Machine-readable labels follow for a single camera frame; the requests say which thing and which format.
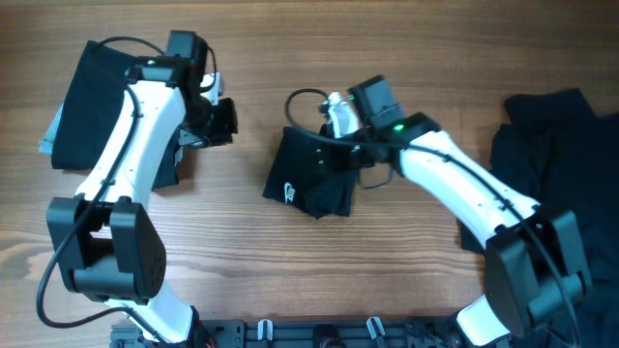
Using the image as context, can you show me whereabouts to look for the pile of dark clothes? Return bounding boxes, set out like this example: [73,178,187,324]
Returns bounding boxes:
[489,89,618,347]

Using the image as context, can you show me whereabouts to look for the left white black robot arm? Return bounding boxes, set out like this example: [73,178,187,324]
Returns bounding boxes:
[46,31,238,347]

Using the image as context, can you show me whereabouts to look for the dark green t-shirt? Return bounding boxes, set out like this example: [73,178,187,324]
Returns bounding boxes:
[262,127,357,219]

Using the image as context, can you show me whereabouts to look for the left black cable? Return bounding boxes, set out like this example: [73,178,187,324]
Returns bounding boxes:
[35,36,219,348]

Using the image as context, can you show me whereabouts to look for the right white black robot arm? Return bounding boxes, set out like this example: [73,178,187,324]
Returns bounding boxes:
[319,75,591,347]

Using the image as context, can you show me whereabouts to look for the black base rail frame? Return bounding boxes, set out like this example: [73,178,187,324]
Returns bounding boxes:
[177,316,473,348]

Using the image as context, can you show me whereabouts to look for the white folded cloth underneath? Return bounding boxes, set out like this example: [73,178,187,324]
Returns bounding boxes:
[39,105,64,155]

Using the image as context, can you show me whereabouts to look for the right black cable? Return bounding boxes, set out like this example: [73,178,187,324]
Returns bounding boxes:
[283,87,581,348]

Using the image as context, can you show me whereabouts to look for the folded dark green garment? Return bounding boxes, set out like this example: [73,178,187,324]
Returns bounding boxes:
[50,40,188,190]

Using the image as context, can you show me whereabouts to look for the black cable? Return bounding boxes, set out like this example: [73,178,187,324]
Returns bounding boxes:
[35,36,219,348]
[283,87,581,348]

